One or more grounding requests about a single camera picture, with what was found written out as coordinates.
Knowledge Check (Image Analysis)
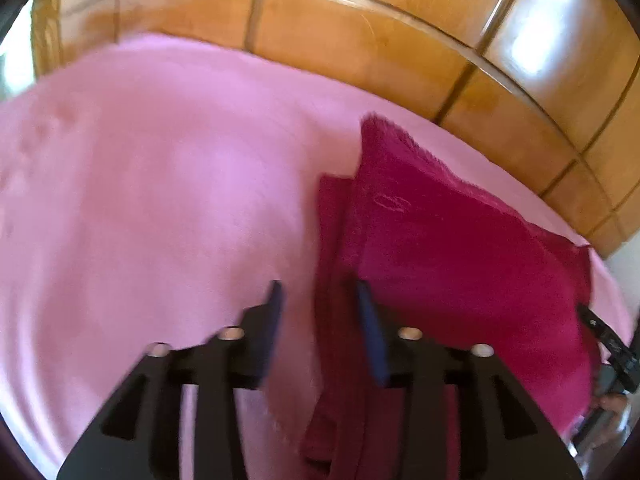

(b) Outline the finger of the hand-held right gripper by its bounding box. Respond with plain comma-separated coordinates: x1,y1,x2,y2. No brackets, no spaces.
576,302,640,394

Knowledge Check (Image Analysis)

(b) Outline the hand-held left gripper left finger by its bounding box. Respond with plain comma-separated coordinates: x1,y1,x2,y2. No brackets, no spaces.
57,280,284,480

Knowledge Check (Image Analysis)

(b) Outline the pink bed sheet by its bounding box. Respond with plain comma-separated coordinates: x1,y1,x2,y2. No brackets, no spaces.
0,32,637,480

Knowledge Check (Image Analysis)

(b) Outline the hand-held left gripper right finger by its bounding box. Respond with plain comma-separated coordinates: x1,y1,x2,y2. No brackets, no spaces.
354,281,584,480

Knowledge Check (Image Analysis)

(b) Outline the crimson small cloth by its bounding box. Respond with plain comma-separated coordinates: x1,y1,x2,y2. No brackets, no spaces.
299,112,604,480

